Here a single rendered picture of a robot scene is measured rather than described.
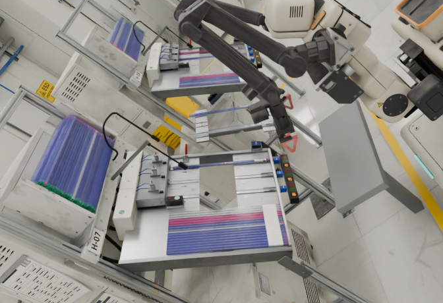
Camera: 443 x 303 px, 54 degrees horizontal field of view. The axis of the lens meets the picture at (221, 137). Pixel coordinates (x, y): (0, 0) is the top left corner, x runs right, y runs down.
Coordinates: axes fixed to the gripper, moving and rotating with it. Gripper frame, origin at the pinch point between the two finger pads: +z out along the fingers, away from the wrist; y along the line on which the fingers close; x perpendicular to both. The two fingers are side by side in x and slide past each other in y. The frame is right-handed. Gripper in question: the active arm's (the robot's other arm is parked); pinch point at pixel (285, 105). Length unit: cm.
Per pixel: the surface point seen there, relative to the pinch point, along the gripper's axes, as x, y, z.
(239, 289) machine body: -80, 12, 38
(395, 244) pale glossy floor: -14, 18, 94
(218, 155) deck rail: -38, -33, 8
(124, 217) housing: -85, -2, -25
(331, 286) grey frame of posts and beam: -49, 41, 50
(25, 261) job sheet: -119, 3, -48
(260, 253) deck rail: -57, 33, 16
